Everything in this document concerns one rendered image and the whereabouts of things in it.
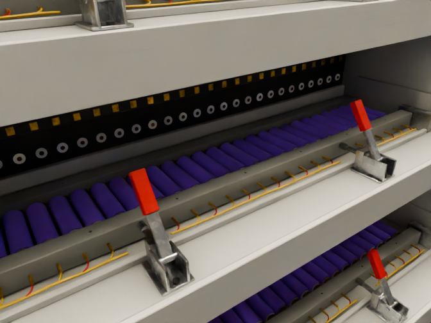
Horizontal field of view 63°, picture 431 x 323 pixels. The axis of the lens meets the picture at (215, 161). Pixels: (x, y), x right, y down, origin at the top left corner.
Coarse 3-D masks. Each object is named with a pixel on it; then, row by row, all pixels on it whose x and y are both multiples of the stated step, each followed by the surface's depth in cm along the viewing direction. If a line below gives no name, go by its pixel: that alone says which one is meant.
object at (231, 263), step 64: (192, 128) 45; (0, 192) 35; (256, 192) 38; (320, 192) 38; (384, 192) 39; (128, 256) 30; (192, 256) 30; (256, 256) 30; (64, 320) 25; (128, 320) 25; (192, 320) 28
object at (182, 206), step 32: (352, 128) 47; (384, 128) 48; (288, 160) 40; (320, 160) 43; (192, 192) 34; (224, 192) 36; (96, 224) 30; (128, 224) 30; (192, 224) 32; (32, 256) 27; (64, 256) 28; (96, 256) 30; (0, 288) 26; (32, 288) 26
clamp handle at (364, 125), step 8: (352, 104) 40; (360, 104) 40; (360, 112) 40; (360, 120) 40; (368, 120) 40; (360, 128) 40; (368, 128) 40; (368, 136) 40; (368, 144) 40; (376, 152) 40
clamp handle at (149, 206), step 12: (132, 180) 27; (144, 180) 27; (144, 192) 27; (144, 204) 27; (156, 204) 27; (156, 216) 27; (156, 228) 27; (156, 240) 27; (168, 240) 27; (156, 252) 28; (168, 252) 27
